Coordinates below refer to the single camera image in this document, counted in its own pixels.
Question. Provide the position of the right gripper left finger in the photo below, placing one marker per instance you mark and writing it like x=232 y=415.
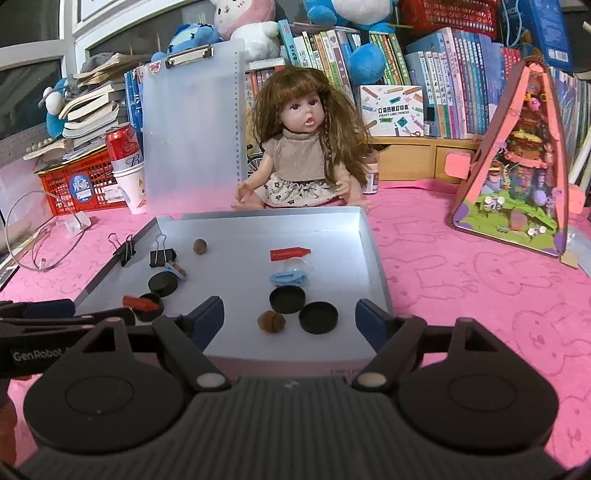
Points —
x=182 y=341

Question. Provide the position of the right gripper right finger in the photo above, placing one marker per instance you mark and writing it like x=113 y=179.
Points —
x=395 y=341

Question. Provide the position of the black cap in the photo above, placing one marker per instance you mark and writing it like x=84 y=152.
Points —
x=150 y=316
x=163 y=283
x=287 y=299

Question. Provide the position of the blue bear hair clip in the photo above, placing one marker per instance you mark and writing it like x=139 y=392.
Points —
x=175 y=269

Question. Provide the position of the black round lid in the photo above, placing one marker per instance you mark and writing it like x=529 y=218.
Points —
x=319 y=317

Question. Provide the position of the black binder clip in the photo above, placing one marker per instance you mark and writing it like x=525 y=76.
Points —
x=161 y=255
x=123 y=251

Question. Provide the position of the brown acorn nut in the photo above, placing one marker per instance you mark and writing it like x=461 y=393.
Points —
x=271 y=322

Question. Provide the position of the light blue hair clip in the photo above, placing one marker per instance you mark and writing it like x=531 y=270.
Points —
x=292 y=277

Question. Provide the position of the orange red crayon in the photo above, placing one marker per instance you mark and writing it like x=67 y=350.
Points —
x=288 y=253

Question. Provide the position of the person's left hand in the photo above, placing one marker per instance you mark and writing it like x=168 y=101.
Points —
x=8 y=422

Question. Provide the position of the black binder clip on tray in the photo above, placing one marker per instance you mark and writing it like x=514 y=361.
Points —
x=123 y=251

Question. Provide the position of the white charger plug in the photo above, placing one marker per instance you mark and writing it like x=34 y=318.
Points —
x=77 y=223

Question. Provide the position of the white shallow cardboard tray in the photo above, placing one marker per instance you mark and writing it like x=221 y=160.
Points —
x=344 y=266

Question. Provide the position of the small jar behind doll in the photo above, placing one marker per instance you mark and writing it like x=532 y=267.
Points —
x=372 y=178

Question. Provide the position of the red plastic basket left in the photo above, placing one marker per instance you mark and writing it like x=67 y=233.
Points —
x=86 y=184

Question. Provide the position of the white paper cup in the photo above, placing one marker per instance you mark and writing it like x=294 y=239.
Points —
x=131 y=183

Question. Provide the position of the wooden drawer box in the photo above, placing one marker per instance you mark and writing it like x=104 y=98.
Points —
x=417 y=158

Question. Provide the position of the pink triangular diorama house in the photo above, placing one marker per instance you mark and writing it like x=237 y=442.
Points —
x=514 y=188

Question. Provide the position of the brown haired baby doll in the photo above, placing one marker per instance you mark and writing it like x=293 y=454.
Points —
x=313 y=143

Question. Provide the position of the red soda can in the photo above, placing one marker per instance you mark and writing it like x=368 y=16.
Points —
x=123 y=147

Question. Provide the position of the translucent plastic clipboard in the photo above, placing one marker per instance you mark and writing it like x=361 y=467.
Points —
x=193 y=110

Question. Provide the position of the blue white plush far left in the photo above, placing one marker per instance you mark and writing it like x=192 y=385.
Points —
x=53 y=101

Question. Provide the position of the stack of books left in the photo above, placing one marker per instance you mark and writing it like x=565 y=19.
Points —
x=95 y=101

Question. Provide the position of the row of upright books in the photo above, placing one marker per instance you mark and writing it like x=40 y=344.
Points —
x=463 y=74

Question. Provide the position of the large blue white plush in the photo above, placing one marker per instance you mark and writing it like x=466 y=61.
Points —
x=367 y=63

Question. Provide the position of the small blue plush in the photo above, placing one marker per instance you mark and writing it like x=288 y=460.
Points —
x=189 y=36

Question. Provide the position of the red plastic basket on books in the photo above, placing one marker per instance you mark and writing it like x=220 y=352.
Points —
x=427 y=16

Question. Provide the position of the pink white bunny plush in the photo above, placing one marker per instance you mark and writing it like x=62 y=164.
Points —
x=251 y=21

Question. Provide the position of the blue cardboard box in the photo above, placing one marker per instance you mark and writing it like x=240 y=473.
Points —
x=541 y=24

